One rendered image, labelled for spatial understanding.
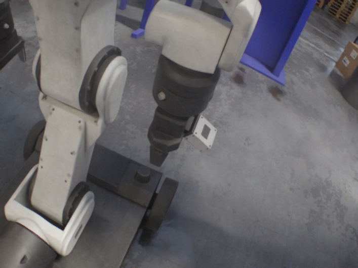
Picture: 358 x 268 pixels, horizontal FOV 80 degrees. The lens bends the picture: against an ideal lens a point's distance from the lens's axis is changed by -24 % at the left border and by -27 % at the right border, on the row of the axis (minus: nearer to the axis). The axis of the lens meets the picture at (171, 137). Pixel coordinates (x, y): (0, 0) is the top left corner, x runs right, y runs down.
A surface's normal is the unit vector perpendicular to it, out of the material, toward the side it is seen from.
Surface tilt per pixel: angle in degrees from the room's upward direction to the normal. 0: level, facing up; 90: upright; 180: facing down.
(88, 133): 90
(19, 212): 0
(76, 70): 90
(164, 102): 101
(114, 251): 0
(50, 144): 60
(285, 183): 0
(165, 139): 11
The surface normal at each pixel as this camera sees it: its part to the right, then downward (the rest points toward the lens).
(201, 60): -0.35, 0.76
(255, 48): -0.37, 0.62
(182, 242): 0.24, -0.66
